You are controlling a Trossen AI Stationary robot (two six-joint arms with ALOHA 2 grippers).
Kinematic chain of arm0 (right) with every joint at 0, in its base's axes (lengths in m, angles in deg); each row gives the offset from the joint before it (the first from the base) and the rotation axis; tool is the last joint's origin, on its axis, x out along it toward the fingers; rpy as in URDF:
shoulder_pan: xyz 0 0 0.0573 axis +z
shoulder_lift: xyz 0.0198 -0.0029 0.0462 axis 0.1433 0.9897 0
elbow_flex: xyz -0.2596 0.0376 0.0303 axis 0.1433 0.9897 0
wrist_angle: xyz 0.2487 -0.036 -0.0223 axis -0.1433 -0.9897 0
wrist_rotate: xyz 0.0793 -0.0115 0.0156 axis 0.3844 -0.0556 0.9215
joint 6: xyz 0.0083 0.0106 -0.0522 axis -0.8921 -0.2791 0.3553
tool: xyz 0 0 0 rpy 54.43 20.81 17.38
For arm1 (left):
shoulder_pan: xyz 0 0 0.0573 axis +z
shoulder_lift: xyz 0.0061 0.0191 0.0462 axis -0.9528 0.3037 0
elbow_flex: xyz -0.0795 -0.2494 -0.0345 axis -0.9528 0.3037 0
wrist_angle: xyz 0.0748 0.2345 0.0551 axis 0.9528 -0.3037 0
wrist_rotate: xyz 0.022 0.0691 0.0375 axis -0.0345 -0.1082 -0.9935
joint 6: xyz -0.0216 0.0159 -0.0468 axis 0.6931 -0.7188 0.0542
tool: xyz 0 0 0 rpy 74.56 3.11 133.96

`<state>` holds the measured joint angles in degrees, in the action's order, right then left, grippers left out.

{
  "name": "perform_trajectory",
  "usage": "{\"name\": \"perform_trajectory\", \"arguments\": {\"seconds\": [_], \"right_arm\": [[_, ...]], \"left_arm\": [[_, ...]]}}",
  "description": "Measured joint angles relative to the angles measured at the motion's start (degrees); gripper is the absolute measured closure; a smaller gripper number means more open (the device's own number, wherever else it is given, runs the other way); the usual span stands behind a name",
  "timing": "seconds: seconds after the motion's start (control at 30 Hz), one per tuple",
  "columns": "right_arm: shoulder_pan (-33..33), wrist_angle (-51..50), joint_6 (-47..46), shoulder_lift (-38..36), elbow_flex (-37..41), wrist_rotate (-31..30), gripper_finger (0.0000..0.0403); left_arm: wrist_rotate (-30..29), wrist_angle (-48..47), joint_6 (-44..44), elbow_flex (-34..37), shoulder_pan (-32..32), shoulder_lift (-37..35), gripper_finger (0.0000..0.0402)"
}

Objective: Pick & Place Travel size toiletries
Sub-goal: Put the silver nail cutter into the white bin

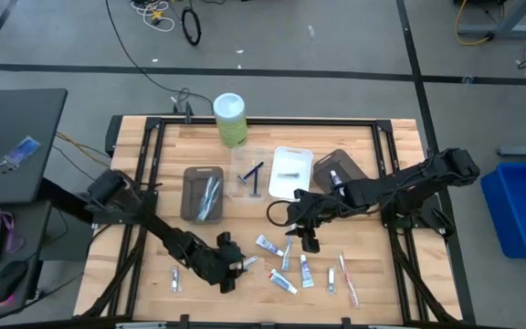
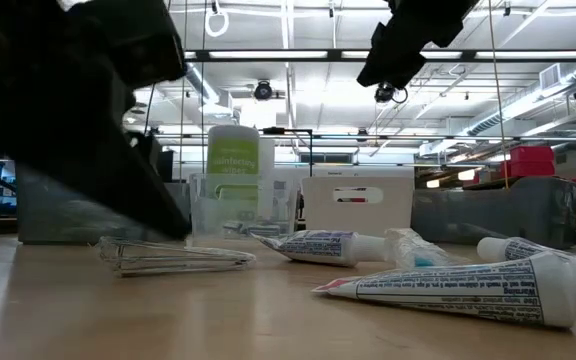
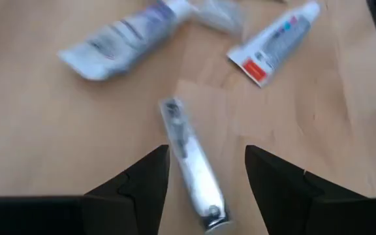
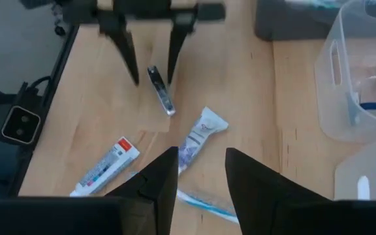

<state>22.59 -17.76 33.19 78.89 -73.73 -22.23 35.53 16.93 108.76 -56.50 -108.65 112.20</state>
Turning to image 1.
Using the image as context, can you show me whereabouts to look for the yellow orange wires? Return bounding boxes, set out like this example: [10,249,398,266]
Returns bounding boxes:
[55,131,111,168]

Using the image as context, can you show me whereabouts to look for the long black floor cable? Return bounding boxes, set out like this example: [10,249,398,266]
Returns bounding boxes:
[104,0,215,113]

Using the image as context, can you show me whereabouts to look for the yellow floor cable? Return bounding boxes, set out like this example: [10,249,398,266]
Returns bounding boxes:
[453,0,492,47]

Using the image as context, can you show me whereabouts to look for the white toothpaste tube red end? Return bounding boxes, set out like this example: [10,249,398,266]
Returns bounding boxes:
[267,268,300,296]

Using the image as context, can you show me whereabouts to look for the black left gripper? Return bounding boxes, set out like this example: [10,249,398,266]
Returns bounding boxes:
[207,231,247,294]

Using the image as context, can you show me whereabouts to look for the grey desk leg frame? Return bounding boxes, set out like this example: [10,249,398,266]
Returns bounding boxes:
[457,0,526,40]

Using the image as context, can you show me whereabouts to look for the teal toothbrush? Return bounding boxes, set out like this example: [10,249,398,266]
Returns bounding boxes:
[205,176,222,222]

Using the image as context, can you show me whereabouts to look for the clear badge holder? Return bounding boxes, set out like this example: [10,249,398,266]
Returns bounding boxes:
[5,135,41,166]

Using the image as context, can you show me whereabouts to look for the white cable bundle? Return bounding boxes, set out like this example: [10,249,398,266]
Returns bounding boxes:
[130,0,176,33]

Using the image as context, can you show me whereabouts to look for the red toothbrush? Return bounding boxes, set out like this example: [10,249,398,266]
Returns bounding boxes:
[338,253,361,308]

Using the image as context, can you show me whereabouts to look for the coiled black cable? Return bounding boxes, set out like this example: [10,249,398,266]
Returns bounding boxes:
[181,7,203,47]

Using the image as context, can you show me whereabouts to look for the black aluminium rig frame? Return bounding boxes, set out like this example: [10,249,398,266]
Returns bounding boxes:
[74,115,464,326]

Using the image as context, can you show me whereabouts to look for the blue toothbrush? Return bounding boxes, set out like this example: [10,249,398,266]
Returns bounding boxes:
[281,235,293,272]

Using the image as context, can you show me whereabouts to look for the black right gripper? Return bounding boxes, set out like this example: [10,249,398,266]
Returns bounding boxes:
[284,189,332,255]

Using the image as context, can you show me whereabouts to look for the green disinfecting wipes canister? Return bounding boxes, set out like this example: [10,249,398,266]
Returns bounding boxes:
[212,92,249,150]

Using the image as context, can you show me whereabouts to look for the grey translucent plastic bin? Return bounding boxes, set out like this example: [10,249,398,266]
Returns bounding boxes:
[180,165,226,225]

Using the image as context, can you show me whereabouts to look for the white plastic bin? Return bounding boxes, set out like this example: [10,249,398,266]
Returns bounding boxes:
[268,145,315,201]

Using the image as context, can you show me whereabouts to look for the dark smoky plastic bin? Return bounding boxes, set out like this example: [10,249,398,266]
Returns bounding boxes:
[312,148,368,196]

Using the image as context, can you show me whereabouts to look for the black computer mouse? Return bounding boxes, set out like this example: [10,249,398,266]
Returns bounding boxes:
[0,260,29,305]

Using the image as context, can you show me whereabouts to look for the black clamp post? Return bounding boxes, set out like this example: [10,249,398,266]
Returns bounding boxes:
[174,89,195,125]

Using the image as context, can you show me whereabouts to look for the dark blue razor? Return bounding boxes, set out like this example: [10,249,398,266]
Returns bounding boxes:
[247,167,264,199]
[237,160,266,185]

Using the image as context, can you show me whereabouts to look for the blue plastic tub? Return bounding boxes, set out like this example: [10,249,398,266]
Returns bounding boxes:
[480,162,526,260]

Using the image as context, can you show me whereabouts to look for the large black desk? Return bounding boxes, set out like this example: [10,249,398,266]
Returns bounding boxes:
[0,88,68,205]

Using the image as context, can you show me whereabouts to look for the clear plastic bin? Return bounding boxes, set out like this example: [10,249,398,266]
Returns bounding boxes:
[227,146,274,206]

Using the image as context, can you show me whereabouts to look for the clear toothbrush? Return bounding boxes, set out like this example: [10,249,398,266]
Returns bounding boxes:
[197,175,214,222]

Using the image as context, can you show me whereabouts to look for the dark grey desk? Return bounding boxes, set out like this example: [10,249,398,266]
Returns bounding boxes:
[0,200,53,317]

